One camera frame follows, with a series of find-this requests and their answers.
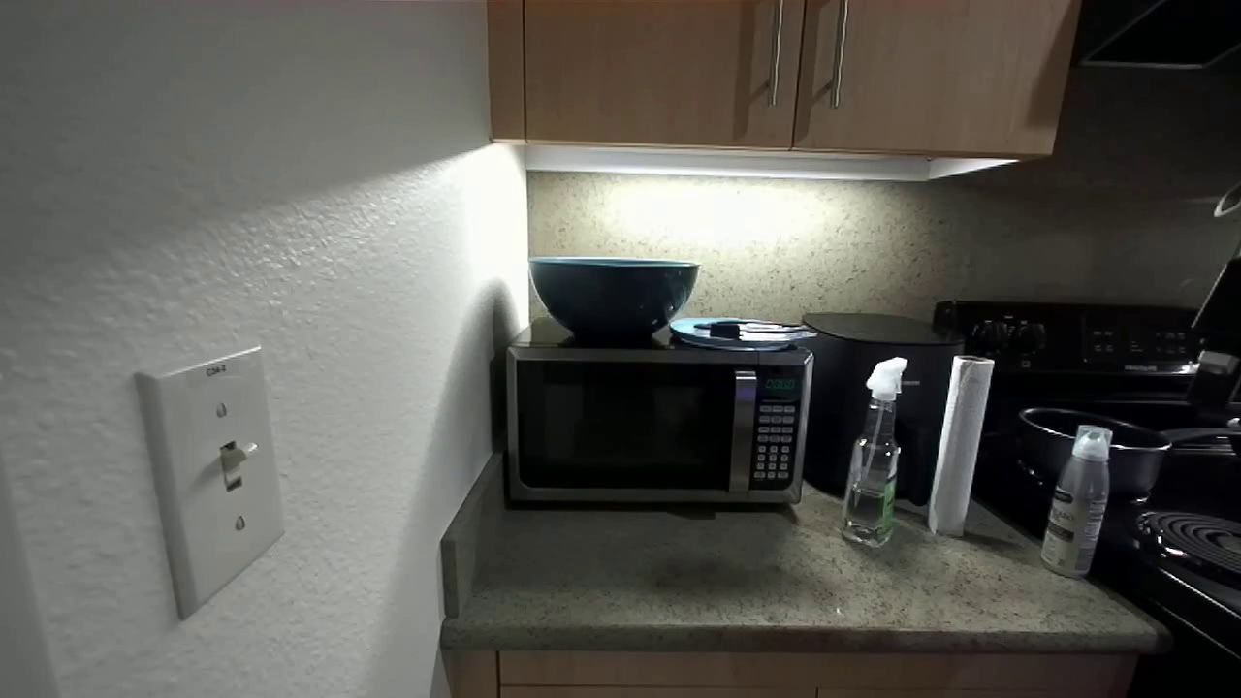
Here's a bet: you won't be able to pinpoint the microwave door with steel handle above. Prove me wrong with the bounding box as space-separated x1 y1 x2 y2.
507 360 759 506

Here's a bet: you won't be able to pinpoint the black stainless microwave oven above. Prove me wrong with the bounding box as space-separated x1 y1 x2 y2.
505 343 816 507

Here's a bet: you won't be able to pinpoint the dark blue bowl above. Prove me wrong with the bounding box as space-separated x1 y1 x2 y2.
530 256 700 343

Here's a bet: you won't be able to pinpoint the light blue plate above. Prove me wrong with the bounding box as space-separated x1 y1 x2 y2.
671 318 812 355

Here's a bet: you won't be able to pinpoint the under-cabinet light strip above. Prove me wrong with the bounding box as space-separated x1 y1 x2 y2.
521 143 1015 181

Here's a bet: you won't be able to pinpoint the black air fryer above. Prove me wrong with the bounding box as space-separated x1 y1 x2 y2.
798 311 962 507

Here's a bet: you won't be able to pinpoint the clear spray bottle green label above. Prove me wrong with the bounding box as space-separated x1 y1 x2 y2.
841 357 908 546

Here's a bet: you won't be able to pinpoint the white paper towel roll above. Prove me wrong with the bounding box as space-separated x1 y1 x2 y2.
926 357 998 536

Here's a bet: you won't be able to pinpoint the lower wooden cabinet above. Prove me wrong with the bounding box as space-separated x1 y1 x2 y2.
445 651 1135 698

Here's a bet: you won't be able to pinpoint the wooden upper cabinets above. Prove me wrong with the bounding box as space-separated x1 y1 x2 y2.
484 0 1084 161

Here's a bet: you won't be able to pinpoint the black frying pan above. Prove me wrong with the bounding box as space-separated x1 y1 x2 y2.
1020 408 1241 497

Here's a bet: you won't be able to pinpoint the small clear pump bottle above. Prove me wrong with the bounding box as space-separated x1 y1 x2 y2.
1038 423 1115 577

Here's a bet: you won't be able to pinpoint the black stove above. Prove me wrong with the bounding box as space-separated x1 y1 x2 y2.
936 304 1241 698

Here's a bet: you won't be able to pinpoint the white wall light switch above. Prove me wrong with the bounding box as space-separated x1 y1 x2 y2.
137 349 284 617

